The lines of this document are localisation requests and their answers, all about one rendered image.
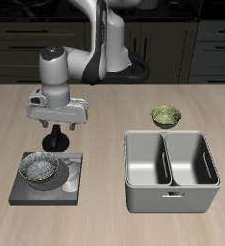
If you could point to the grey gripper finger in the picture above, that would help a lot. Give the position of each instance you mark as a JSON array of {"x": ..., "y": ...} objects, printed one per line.
[
  {"x": 44, "y": 123},
  {"x": 72, "y": 126}
]

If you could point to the green fluted bowl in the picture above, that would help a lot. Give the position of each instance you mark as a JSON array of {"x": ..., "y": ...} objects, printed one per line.
[{"x": 165, "y": 116}]

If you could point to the dark kitchen cupboards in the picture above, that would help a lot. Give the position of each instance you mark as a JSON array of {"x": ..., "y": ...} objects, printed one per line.
[{"x": 169, "y": 48}]

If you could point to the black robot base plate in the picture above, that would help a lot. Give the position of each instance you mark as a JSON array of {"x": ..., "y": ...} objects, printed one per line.
[{"x": 138, "y": 68}]

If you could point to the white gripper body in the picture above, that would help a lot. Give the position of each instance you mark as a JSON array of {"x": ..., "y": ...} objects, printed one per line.
[{"x": 61, "y": 113}]

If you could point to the white two-bin basket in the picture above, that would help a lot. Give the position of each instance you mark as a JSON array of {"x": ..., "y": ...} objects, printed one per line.
[{"x": 170, "y": 173}]

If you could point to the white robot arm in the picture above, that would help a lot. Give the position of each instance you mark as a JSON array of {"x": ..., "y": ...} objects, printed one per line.
[{"x": 98, "y": 38}]

